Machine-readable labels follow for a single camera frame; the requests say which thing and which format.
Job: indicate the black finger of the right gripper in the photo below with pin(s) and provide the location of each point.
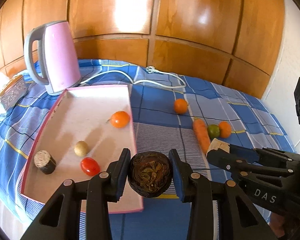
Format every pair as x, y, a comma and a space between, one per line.
259, 154
262, 170

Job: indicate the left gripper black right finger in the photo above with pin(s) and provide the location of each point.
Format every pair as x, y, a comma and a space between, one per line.
216, 204

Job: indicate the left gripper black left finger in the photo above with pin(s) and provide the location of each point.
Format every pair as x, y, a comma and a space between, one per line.
59, 218

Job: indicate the white and dark block piece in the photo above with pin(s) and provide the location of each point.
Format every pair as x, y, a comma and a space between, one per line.
217, 144

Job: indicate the green tomato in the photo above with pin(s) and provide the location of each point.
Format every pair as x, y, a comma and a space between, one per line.
213, 131

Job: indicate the orange tangerine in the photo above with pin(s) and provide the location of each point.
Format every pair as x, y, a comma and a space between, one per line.
224, 129
180, 106

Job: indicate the orange carrot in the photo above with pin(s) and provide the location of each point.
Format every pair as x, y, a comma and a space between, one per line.
200, 130

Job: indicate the red tomato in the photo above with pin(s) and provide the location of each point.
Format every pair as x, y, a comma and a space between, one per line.
90, 166

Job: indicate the dark cylinder with pale top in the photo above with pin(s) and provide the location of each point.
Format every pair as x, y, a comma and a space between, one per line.
44, 161

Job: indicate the small yellow-brown potato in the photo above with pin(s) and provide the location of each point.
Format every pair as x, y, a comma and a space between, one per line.
81, 148

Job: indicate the dark brown round fruit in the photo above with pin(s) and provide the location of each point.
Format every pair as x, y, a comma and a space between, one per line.
150, 174

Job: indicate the orange oval tomato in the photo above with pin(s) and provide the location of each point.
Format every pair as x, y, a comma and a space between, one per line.
120, 119

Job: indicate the person's right hand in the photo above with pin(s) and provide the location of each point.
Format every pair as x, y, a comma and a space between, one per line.
278, 224

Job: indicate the pink white shallow tray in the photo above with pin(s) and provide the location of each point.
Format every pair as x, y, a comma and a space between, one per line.
77, 129

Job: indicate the silver ornate tissue box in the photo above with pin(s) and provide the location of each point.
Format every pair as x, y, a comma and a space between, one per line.
15, 89

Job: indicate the pink electric kettle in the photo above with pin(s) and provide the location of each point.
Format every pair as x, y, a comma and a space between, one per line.
56, 55

